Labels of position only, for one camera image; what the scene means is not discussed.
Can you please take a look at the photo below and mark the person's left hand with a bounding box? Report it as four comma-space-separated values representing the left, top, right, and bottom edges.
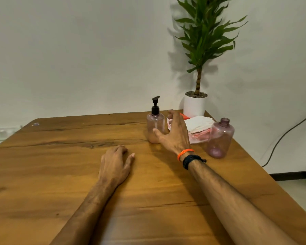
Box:
98, 145, 136, 188

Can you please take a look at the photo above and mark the person's right hand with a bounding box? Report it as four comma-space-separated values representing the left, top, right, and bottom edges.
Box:
152, 109, 194, 160

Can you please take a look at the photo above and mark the pink bottle with liquid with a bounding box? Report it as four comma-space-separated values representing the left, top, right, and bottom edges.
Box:
146, 112, 165, 144

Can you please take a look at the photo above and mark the pink plastic bottle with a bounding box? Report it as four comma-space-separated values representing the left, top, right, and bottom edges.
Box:
206, 117, 235, 159

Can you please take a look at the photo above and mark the person's right forearm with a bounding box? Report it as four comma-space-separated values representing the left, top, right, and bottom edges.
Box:
188, 160, 300, 245

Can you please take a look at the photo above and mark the person's left forearm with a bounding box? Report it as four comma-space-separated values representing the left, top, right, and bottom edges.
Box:
50, 179, 118, 245

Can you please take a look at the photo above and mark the orange thread wristband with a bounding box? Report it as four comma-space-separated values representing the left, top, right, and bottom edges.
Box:
177, 148, 195, 162

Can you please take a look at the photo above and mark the black braided wristband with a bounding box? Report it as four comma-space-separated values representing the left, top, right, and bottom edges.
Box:
182, 154, 207, 170

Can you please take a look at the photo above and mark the orange white plastic tissue pack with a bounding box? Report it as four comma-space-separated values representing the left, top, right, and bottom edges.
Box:
166, 112, 215, 145

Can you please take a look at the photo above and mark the stack of white tissues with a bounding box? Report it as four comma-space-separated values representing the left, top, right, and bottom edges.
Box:
185, 115, 215, 134

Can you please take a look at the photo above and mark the white plant pot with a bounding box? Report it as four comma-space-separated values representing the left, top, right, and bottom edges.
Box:
183, 91, 208, 118

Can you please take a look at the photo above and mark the green potted plant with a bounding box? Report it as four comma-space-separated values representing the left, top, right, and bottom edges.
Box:
173, 0, 249, 96

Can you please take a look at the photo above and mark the black cable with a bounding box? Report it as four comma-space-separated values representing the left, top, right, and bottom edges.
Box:
261, 109, 306, 168

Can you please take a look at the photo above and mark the white wall socket plate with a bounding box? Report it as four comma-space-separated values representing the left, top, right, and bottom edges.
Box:
0, 126, 22, 142

